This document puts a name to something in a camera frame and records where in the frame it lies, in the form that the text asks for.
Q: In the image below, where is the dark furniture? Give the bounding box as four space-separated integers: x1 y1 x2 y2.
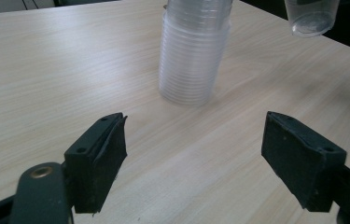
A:
53 0 121 7

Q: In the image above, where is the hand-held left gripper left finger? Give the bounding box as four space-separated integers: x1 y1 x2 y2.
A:
63 112 129 216

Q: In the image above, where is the single clear plastic cup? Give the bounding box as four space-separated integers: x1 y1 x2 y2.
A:
284 0 341 38

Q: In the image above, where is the stack of clear plastic cups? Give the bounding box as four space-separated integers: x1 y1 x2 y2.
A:
158 0 234 106

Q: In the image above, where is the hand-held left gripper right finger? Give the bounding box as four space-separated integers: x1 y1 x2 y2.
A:
260 110 348 214

